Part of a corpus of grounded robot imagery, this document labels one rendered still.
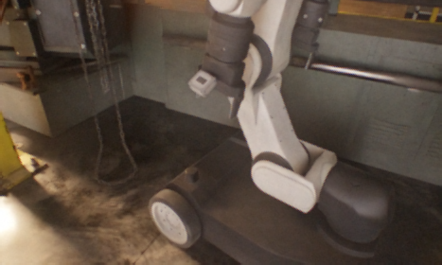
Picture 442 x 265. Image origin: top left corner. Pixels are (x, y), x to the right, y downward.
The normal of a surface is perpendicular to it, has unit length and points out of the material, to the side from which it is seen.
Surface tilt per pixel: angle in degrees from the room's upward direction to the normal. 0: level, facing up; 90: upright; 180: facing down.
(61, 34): 90
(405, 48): 90
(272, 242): 0
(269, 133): 90
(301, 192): 90
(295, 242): 0
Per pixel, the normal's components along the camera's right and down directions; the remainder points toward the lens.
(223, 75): -0.60, 0.40
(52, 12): -0.13, 0.51
